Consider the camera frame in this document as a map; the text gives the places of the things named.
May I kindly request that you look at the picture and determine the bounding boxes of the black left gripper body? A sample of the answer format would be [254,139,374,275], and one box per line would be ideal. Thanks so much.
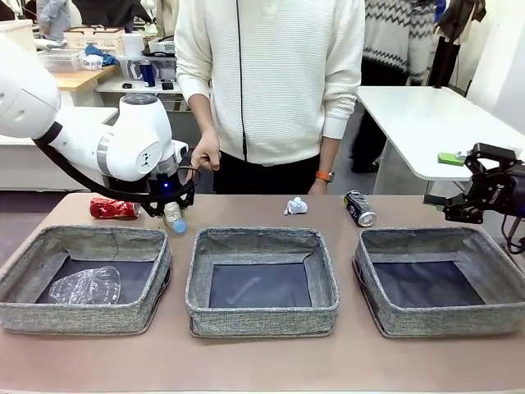
[146,172,194,204]

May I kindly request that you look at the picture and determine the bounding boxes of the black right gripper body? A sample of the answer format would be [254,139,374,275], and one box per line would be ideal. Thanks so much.
[471,163,525,217]

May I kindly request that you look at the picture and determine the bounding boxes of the clear plastic bottle blue cap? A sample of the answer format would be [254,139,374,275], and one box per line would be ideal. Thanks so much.
[162,199,189,235]

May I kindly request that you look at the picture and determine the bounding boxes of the black drink can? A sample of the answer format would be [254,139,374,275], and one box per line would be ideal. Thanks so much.
[343,190,377,228]

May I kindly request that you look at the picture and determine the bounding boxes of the white paper tissue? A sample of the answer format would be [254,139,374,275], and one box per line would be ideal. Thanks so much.
[282,196,311,217]

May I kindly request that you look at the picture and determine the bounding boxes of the person's left forearm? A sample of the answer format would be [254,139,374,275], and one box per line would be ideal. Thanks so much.
[319,136,342,173]

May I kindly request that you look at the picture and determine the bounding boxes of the person's right forearm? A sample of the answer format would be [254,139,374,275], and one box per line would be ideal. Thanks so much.
[186,92,215,136]

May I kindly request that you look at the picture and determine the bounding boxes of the person's right hand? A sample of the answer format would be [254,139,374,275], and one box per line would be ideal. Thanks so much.
[190,130,223,172]

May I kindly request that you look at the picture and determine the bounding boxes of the crushed red soda can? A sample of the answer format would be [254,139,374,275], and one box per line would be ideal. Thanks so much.
[89,196,143,219]

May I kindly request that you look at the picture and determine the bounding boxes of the black trousers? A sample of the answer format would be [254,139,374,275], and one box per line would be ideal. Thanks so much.
[212,151,323,195]

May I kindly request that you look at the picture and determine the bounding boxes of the white desk with thin legs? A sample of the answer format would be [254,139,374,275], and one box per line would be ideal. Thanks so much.
[96,77,189,112]

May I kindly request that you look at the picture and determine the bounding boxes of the grey fabric basket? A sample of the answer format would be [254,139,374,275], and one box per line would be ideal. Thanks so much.
[352,227,525,340]
[0,224,174,336]
[185,227,341,340]

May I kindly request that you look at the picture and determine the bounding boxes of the black coat on stand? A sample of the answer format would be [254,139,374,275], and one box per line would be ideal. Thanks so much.
[428,0,489,89]

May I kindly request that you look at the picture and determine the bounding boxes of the clear plastic storage bin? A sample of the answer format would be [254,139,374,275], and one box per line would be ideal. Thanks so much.
[118,55,177,81]

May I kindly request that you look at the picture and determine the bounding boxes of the wooden top table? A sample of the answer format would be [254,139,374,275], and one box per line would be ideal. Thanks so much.
[52,63,120,108]

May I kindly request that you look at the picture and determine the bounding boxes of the blue cloth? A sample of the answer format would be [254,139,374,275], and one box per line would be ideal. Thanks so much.
[84,44,120,66]

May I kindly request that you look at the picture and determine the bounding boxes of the person in patterned sweater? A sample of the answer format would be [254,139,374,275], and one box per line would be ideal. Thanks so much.
[350,0,440,173]

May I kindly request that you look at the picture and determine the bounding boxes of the person in white sweater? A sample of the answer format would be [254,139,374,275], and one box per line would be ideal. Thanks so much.
[174,0,366,167]

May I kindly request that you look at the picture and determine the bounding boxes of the white mesh basket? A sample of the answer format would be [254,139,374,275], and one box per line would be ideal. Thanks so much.
[39,48,85,73]

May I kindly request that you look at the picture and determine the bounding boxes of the black jacket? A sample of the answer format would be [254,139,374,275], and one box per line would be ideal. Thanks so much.
[71,0,153,30]

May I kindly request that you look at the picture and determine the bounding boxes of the person in grey top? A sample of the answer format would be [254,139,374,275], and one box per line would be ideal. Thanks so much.
[36,0,71,42]

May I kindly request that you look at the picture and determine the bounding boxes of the white storage box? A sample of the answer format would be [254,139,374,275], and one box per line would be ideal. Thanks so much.
[0,19,36,53]

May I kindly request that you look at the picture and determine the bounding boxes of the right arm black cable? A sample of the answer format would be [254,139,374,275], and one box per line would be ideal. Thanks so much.
[500,213,525,254]

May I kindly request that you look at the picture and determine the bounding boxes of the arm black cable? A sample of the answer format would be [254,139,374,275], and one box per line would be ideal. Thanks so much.
[32,137,202,206]
[500,213,525,254]

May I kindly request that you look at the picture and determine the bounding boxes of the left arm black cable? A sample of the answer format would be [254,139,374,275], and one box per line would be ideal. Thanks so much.
[32,137,202,206]

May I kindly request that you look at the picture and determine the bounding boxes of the black cord on sweater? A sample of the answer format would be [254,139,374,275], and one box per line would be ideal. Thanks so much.
[235,0,249,163]

